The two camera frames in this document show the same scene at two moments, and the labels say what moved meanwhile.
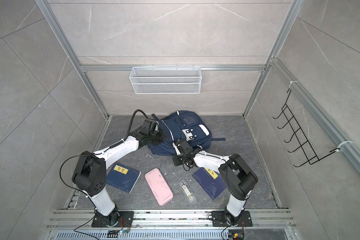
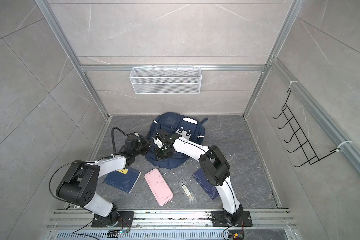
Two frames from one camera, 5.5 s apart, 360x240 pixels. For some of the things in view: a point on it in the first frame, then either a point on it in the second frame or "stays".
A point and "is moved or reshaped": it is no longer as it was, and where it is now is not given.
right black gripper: (175, 158) -> (159, 156)
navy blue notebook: (122, 177) stays
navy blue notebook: (211, 181) stays
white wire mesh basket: (167, 79) stays
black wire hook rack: (305, 149) stays
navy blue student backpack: (181, 125) is moved or reshaped
